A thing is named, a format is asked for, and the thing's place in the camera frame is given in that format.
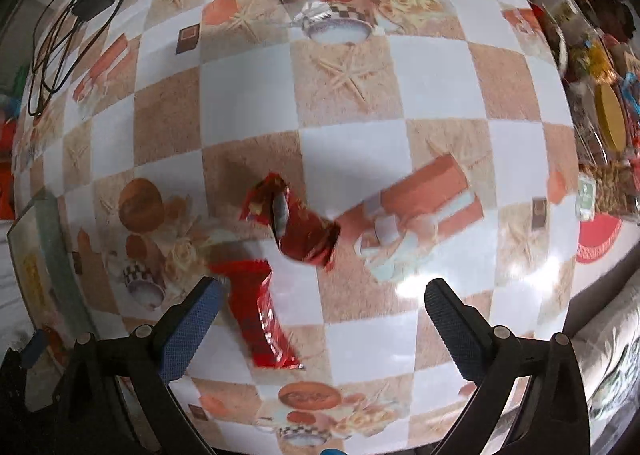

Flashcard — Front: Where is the clear jar yellow lid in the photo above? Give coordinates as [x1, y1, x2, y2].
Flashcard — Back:
[575, 82, 631, 166]

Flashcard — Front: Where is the red snack packet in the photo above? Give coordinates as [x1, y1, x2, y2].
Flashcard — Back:
[206, 259, 307, 371]
[240, 172, 342, 272]

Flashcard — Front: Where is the orange red hand tool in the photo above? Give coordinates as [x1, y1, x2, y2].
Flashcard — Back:
[0, 117, 18, 218]

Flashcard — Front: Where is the black power cable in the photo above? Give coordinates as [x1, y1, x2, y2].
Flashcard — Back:
[27, 0, 143, 118]

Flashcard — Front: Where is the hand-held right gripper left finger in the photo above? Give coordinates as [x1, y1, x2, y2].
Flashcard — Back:
[52, 276, 226, 455]

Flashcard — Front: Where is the rectangular storage tray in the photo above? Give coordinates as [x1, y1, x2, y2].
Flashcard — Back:
[6, 190, 98, 341]

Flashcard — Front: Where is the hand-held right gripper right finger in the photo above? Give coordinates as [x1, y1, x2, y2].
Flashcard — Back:
[424, 277, 586, 455]

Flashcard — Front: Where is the pile of assorted snacks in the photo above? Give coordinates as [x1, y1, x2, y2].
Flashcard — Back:
[520, 0, 640, 226]

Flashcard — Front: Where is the beige patterned sofa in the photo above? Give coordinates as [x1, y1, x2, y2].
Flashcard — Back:
[570, 280, 640, 436]

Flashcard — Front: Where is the heap of peanuts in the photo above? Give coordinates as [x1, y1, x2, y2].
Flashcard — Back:
[580, 162, 640, 216]

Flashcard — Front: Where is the small green white sachet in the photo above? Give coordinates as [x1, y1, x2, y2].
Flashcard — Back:
[577, 177, 596, 222]

